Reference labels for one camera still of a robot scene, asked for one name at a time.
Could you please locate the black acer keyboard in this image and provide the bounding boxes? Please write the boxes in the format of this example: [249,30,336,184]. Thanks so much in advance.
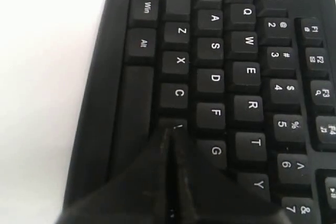
[61,0,335,223]

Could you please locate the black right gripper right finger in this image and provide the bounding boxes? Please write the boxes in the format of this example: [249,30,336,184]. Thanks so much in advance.
[167,128,288,223]

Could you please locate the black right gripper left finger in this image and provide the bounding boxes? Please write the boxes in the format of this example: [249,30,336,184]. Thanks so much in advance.
[57,128,172,223]

